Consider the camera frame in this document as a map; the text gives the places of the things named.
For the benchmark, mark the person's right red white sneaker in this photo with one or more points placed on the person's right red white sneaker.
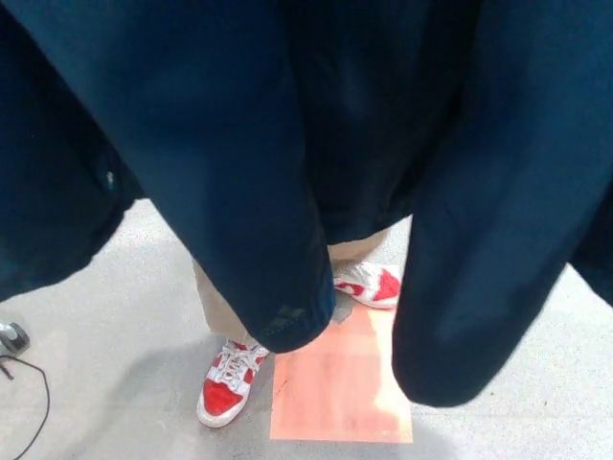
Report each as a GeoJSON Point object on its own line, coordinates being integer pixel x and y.
{"type": "Point", "coordinates": [225, 393]}

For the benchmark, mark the person's red white sneaker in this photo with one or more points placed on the person's red white sneaker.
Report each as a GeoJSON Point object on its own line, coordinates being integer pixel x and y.
{"type": "Point", "coordinates": [225, 393]}
{"type": "Point", "coordinates": [369, 285]}

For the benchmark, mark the orange floor marker sheet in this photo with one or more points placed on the orange floor marker sheet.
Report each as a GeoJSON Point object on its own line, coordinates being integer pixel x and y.
{"type": "Point", "coordinates": [335, 393]}

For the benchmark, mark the navy blue coat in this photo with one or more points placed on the navy blue coat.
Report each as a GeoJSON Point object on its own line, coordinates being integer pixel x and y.
{"type": "Point", "coordinates": [239, 144]}

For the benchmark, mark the beige trousers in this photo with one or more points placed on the beige trousers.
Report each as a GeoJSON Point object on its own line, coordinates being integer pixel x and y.
{"type": "Point", "coordinates": [364, 249]}

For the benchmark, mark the person's left red white sneaker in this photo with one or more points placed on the person's left red white sneaker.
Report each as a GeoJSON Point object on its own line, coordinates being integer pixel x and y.
{"type": "Point", "coordinates": [369, 285]}

